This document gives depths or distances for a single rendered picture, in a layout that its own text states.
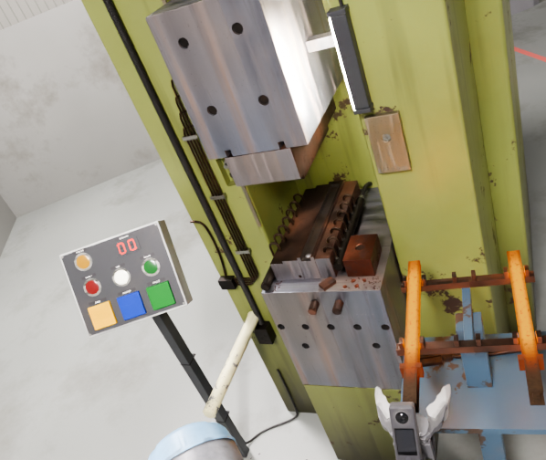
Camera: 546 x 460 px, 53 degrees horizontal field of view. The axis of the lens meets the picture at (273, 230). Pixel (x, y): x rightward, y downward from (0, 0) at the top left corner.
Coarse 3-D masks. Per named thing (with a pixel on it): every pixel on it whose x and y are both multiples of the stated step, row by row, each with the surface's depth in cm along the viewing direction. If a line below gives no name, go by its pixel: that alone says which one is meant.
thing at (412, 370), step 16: (416, 272) 141; (416, 288) 136; (416, 304) 132; (416, 320) 128; (416, 336) 124; (416, 352) 120; (400, 368) 118; (416, 368) 117; (416, 384) 113; (416, 400) 111
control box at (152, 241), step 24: (120, 240) 171; (144, 240) 170; (168, 240) 174; (72, 264) 173; (96, 264) 172; (120, 264) 172; (168, 264) 170; (72, 288) 173; (120, 288) 172; (144, 288) 171; (120, 312) 172
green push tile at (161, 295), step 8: (168, 280) 171; (152, 288) 170; (160, 288) 170; (168, 288) 170; (152, 296) 171; (160, 296) 170; (168, 296) 170; (152, 304) 171; (160, 304) 171; (168, 304) 170
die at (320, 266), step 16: (304, 192) 199; (320, 192) 193; (336, 192) 188; (352, 192) 186; (304, 208) 190; (336, 208) 181; (304, 224) 180; (336, 224) 174; (288, 240) 177; (304, 240) 171; (320, 240) 169; (288, 256) 168; (320, 256) 162; (288, 272) 170; (304, 272) 167; (320, 272) 165; (336, 272) 165
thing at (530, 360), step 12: (516, 252) 135; (516, 264) 132; (516, 276) 129; (516, 288) 126; (516, 300) 123; (528, 300) 122; (516, 312) 120; (528, 312) 119; (528, 324) 117; (528, 336) 114; (528, 348) 112; (528, 360) 108; (540, 360) 109; (528, 372) 106; (540, 372) 105; (528, 384) 104; (540, 384) 103; (540, 396) 103
